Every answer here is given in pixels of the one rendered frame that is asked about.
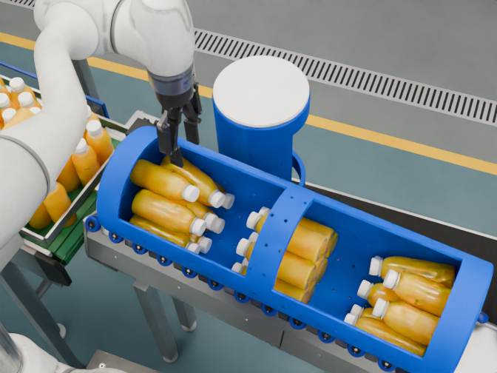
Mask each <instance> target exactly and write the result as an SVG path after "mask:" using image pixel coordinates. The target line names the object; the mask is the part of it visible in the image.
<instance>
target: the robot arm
mask: <svg viewBox="0 0 497 373"><path fill-rule="evenodd" d="M33 12H34V19H35V23H36V25H37V27H38V28H39V30H40V31H41V34H40V35H39V37H38V39H37V41H36V43H35V49H34V61H35V68H36V72H37V76H38V83H39V87H40V91H41V99H42V109H41V111H40V112H38V113H37V114H35V115H34V116H32V117H30V118H28V119H26V120H24V121H22V122H20V123H18V124H16V125H14V126H12V127H10V128H7V129H5V130H2V131H1V132H0V250H1V249H2V248H3V247H4V246H5V245H6V244H7V243H8V242H9V241H10V240H11V239H12V238H13V237H14V236H15V235H16V234H17V233H18V232H19V231H20V230H21V229H22V228H23V227H24V226H25V225H26V224H27V223H28V222H29V220H30V219H31V217H32V216H33V214H34V213H35V211H36V210H37V209H38V207H39V206H40V205H41V203H42V202H43V201H44V199H45V198H46V197H47V196H48V195H49V193H50V190H51V189H52V188H53V185H54V183H55V181H56V180H57V178H58V176H59V175H60V173H61V171H62V169H63V168H64V166H65V165H66V163H67V162H68V160H69V159H70V157H71V155H72V154H73V153H74V151H75V149H76V147H77V146H78V144H79V142H80V141H81V139H82V137H83V134H84V131H85V129H86V126H87V118H88V108H87V100H86V97H85V95H84V91H83V89H82V86H81V83H80V81H79V79H78V76H77V74H76V72H75V69H74V66H73V65H72V62H71V59H73V60H82V59H85V58H89V57H93V56H103V55H104V54H105V53H116V54H120V55H123V56H127V57H129V58H132V59H134V60H136V61H137V62H139V63H141V64H142V65H145V67H146V71H147V75H148V78H149V84H150V86H151V87H152V89H153V90H154V91H155V95H156V98H157V100H158V101H159V103H160V104H161V106H162V110H161V113H162V116H161V118H160V120H159V121H158V120H155V122H154V126H155V128H156V130H157V136H158V146H159V151H160V152H162V153H163V154H165V155H168V156H169V160H170V163H171V164H174V165H175V166H178V167H180V168H182V167H183V158H182V154H181V149H180V146H178V127H179V124H180V123H181V116H182V113H183V114H184V115H185V117H186V118H187V119H188V120H187V119H185V120H184V121H183V122H184V127H185V132H186V140H187V141H189V142H191V143H193V144H196V145H198V144H199V143H200V140H199V135H198V129H197V124H199V123H200V122H201V118H198V115H200V114H201V113H202V107H201V102H200V96H199V92H198V86H199V83H198V82H197V81H195V66H194V62H195V61H194V56H193V53H194V51H195V31H194V26H193V22H192V17H191V13H190V11H189V7H188V4H187V2H186V0H36V2H35V5H34V11H33ZM0 373H127V372H124V371H121V370H119V369H112V368H99V369H92V370H86V369H76V368H73V367H71V366H68V365H65V364H63V363H60V362H58V361H57V360H56V359H55V358H54V357H53V356H51V355H50V354H48V353H46V352H45V351H44V350H43V349H41V348H40V347H39V346H37V345H36V344H35V343H34V342H32V341H31V340H30V339H29V338H27V337H25V336H23V335H19V334H14V333H8V332H7V330H6V329H5V328H4V327H3V326H2V324H1V322H0Z"/></svg>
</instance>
